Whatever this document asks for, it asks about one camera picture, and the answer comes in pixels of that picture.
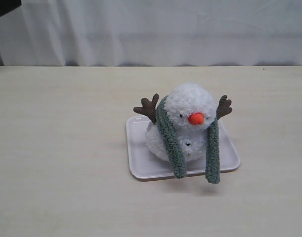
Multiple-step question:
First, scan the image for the green knitted scarf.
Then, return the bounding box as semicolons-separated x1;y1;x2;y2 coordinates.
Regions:
155;96;224;184

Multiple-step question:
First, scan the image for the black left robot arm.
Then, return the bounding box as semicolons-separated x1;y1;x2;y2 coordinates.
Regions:
0;0;22;17

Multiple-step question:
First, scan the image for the white plush snowman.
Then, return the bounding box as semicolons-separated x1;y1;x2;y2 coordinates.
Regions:
133;83;232;162

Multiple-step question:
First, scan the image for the white rectangular tray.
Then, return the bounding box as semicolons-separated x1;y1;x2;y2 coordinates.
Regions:
126;116;241;181

